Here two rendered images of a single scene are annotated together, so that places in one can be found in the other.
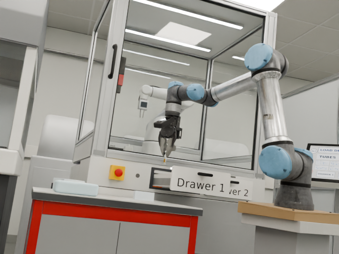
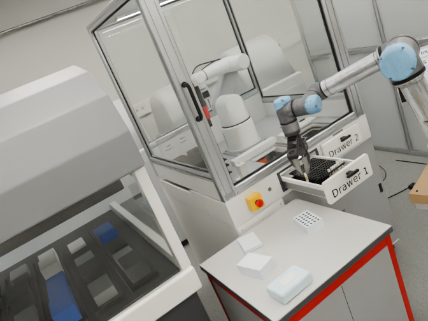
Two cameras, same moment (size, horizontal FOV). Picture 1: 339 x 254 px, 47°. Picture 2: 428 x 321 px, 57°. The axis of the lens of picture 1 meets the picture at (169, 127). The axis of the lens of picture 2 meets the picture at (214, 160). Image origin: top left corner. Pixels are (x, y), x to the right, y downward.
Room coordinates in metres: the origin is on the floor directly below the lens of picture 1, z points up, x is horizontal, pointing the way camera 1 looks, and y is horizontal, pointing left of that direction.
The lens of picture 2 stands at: (0.24, 0.50, 1.71)
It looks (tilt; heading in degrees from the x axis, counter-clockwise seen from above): 18 degrees down; 355
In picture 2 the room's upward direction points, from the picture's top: 23 degrees counter-clockwise
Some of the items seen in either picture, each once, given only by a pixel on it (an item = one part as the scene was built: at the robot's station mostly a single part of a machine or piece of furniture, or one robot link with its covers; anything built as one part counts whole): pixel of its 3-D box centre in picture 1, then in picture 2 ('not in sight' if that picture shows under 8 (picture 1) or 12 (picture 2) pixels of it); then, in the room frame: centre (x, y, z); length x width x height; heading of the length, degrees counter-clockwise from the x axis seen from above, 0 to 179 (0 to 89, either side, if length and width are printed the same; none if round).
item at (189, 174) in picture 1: (201, 181); (348, 178); (1.82, -0.17, 0.87); 0.29 x 0.02 x 0.11; 108
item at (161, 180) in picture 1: (184, 183); (316, 174); (2.02, -0.11, 0.86); 0.40 x 0.26 x 0.06; 18
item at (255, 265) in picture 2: (67, 185); (256, 265); (1.64, 0.39, 0.79); 0.13 x 0.09 x 0.05; 34
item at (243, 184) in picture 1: (229, 187); (342, 142); (2.22, -0.37, 0.87); 0.29 x 0.02 x 0.11; 108
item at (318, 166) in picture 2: not in sight; (317, 173); (2.01, -0.11, 0.87); 0.22 x 0.18 x 0.06; 18
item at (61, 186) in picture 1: (75, 187); (289, 283); (1.45, 0.31, 0.78); 0.15 x 0.10 x 0.04; 111
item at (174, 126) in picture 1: (171, 126); (295, 142); (1.86, -0.01, 1.12); 0.09 x 0.08 x 0.12; 148
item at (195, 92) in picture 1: (192, 93); (307, 104); (1.80, -0.09, 1.28); 0.11 x 0.11 x 0.08; 46
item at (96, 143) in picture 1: (167, 93); (221, 69); (2.59, 0.04, 1.47); 1.02 x 0.95 x 1.04; 108
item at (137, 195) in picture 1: (143, 195); (307, 221); (1.79, 0.08, 0.78); 0.12 x 0.08 x 0.04; 7
